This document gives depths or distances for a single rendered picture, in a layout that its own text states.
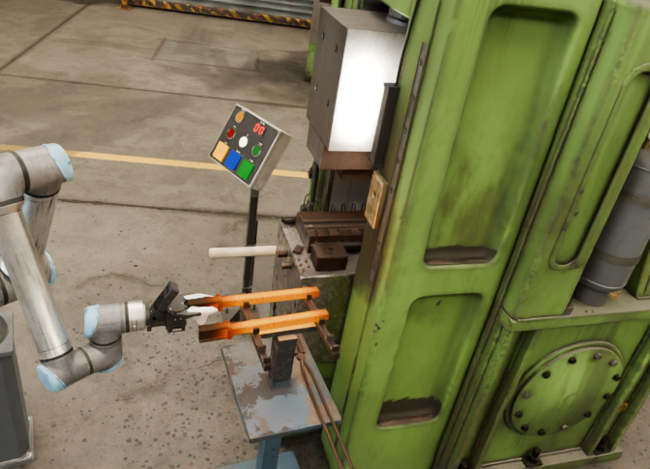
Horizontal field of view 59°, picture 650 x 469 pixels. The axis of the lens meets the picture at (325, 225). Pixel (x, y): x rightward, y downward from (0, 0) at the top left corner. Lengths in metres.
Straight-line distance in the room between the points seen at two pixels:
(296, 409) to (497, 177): 0.96
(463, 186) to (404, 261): 0.30
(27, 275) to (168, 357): 1.41
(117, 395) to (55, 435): 0.30
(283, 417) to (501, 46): 1.25
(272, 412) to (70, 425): 1.17
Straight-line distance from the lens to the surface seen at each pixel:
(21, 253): 1.73
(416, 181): 1.66
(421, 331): 2.12
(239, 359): 2.01
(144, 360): 3.01
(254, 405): 1.88
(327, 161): 1.99
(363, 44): 1.82
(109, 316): 1.76
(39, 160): 1.74
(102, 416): 2.81
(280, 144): 2.49
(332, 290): 2.12
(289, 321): 1.76
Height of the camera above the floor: 2.13
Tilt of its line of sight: 31 degrees down
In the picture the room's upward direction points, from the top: 10 degrees clockwise
